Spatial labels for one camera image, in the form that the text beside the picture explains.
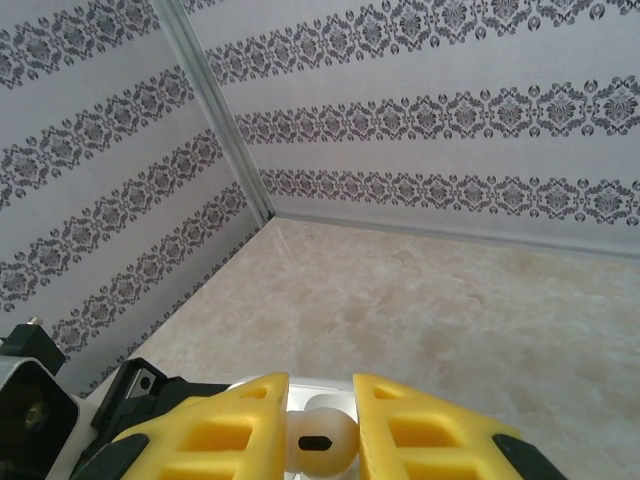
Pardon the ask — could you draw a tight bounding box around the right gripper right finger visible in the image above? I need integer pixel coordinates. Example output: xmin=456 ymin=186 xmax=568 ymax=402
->
xmin=352 ymin=372 xmax=569 ymax=480

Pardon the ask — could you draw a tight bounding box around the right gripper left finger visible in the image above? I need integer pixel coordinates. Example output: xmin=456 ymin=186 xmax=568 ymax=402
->
xmin=74 ymin=372 xmax=290 ymax=480

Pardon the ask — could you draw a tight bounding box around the white wireless earbud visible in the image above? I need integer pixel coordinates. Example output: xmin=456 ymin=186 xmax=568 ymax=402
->
xmin=285 ymin=405 xmax=361 ymax=476

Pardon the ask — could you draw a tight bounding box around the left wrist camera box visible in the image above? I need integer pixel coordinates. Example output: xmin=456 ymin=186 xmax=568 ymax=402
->
xmin=0 ymin=319 xmax=96 ymax=480

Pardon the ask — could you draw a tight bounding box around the aluminium frame post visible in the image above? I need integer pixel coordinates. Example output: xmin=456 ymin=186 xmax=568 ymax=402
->
xmin=149 ymin=0 xmax=274 ymax=229

